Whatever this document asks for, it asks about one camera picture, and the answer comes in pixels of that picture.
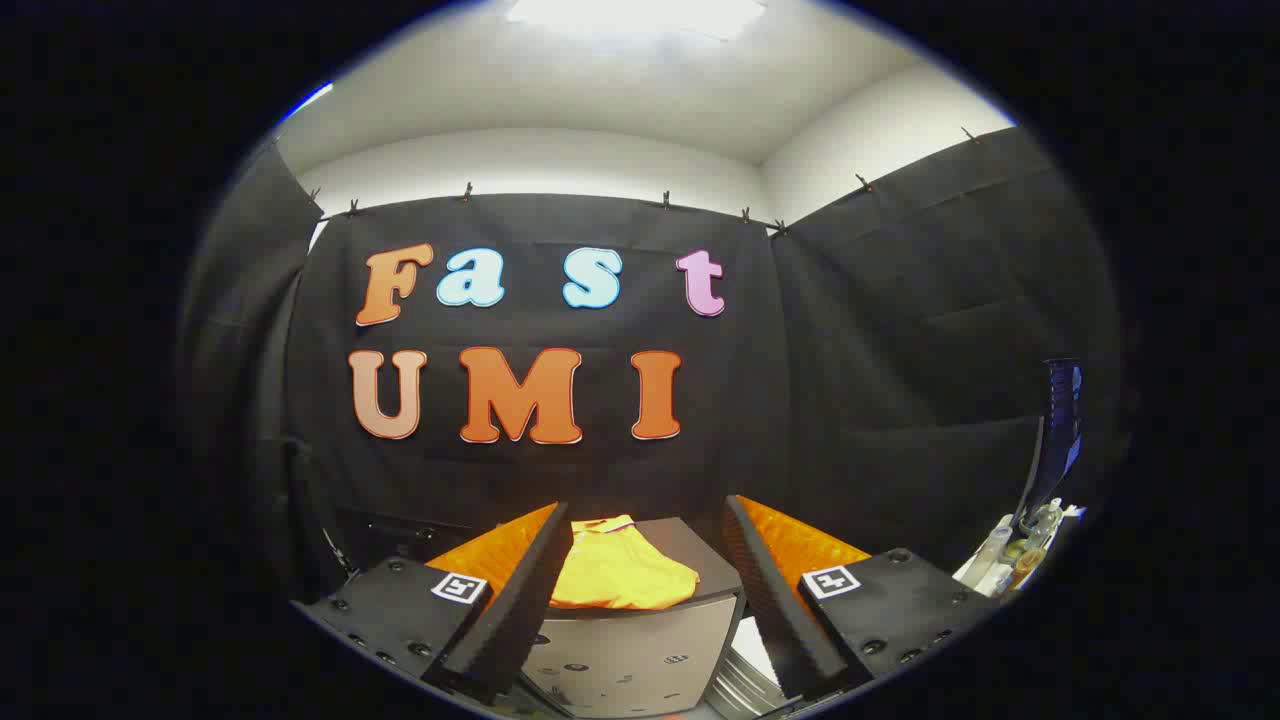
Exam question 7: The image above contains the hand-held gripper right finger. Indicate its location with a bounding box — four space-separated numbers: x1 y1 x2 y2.
721 494 1002 702

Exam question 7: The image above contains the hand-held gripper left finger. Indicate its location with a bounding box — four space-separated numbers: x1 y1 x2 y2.
290 501 575 704

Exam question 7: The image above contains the yellow polo shirt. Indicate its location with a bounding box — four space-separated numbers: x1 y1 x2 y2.
548 515 701 611

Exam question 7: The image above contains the white sheet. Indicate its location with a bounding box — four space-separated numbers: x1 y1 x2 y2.
733 616 783 691

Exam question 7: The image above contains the silver ribbed panel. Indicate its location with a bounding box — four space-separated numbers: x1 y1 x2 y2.
705 650 793 717

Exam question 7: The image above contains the black backdrop cloth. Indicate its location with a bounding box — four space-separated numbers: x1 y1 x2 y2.
180 125 1126 601

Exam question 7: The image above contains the amber jar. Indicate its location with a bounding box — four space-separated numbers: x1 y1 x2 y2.
1005 540 1047 593

